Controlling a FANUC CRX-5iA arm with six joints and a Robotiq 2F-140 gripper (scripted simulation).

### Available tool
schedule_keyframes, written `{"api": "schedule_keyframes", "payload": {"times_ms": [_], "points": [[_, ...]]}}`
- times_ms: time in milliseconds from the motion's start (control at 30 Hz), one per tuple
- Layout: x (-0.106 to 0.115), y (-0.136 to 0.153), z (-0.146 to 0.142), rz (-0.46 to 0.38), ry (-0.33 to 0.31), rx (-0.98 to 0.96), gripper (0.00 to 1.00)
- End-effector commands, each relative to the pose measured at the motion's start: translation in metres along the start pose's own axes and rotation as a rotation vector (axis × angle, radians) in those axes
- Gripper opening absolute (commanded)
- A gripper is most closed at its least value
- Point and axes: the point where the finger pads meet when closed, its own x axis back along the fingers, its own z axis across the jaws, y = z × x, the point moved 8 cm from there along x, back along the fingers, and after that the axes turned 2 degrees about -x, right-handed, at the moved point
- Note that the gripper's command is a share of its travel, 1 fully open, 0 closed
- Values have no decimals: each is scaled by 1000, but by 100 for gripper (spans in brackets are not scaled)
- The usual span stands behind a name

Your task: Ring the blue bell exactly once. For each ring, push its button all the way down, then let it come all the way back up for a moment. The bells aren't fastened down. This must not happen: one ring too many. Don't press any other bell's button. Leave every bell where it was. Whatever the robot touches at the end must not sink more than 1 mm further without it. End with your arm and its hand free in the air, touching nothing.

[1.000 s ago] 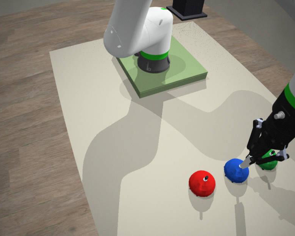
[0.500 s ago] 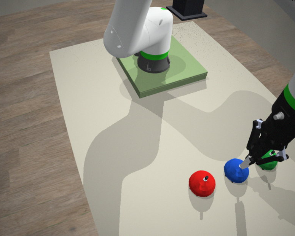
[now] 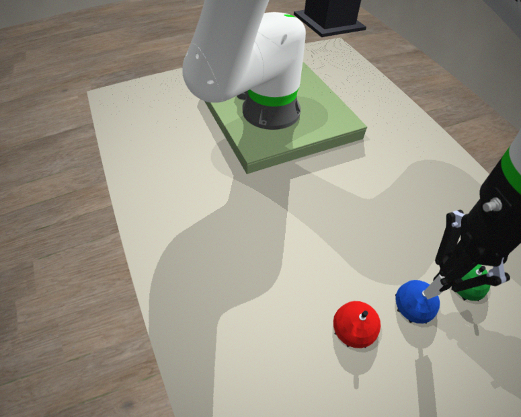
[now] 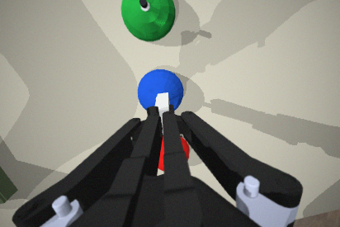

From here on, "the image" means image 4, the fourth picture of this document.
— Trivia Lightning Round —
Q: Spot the red bell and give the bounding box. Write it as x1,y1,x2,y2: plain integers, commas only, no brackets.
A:
158,135,190,171

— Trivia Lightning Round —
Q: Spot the blue dome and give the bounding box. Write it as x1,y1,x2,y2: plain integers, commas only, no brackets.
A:
138,69,183,111

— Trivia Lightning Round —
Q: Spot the green bell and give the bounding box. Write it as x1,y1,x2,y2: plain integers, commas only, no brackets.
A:
121,0,175,41

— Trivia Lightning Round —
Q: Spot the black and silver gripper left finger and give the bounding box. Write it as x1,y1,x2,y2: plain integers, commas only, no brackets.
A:
12,93,163,227

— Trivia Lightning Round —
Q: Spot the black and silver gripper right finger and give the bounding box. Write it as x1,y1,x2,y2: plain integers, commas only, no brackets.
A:
161,92,303,227

